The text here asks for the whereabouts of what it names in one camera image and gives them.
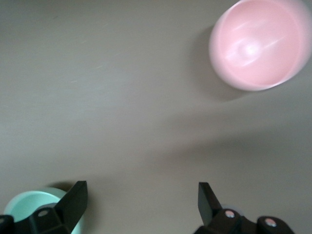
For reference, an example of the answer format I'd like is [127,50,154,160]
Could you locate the pink bowl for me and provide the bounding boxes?
[209,0,310,92]

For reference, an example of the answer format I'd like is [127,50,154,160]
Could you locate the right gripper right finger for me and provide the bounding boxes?
[194,182,257,234]

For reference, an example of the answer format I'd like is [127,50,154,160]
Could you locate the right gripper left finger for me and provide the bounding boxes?
[13,180,89,234]

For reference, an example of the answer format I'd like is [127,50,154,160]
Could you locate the green bowl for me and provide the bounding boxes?
[3,187,86,234]

